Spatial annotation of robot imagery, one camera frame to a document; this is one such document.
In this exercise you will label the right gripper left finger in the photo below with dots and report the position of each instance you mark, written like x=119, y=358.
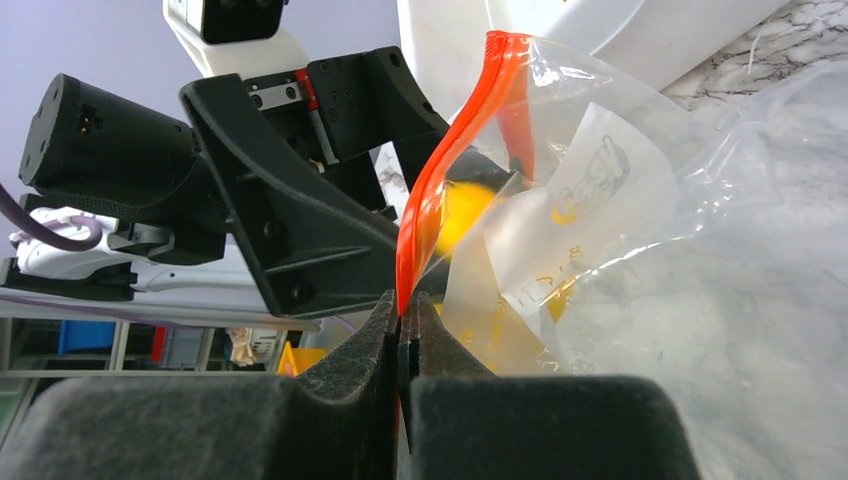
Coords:
x=336, y=420

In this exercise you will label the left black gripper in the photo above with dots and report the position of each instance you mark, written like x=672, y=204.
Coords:
x=289, y=174

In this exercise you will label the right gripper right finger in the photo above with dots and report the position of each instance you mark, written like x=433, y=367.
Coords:
x=464, y=422

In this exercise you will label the yellow bell pepper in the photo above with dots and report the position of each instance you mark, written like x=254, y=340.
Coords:
x=463, y=204

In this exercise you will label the clear zip bag orange zipper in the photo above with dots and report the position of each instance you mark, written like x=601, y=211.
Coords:
x=705, y=254

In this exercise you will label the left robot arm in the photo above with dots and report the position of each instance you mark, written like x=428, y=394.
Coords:
x=107, y=217

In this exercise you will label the white plastic bin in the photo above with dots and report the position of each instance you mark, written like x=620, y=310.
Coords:
x=654, y=41

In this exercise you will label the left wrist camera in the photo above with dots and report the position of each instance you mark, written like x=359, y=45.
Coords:
x=243, y=37

